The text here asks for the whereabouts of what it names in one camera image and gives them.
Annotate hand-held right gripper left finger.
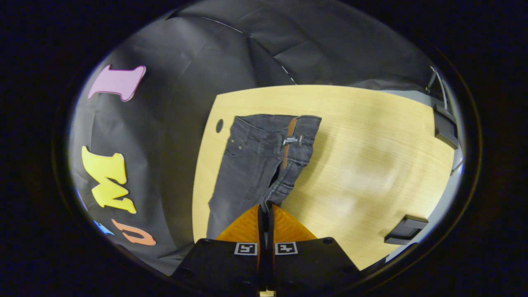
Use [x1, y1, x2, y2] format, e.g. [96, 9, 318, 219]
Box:
[171, 204, 265, 294]

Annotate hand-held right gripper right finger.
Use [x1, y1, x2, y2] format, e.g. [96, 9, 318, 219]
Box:
[265, 204, 362, 294]

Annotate black jeans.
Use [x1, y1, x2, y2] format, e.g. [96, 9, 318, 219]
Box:
[206, 114, 322, 240]

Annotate black backdrop cloth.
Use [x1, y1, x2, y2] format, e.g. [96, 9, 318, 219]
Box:
[68, 0, 434, 276]

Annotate grey metal chair frame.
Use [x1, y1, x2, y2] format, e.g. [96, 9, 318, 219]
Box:
[426, 66, 449, 111]

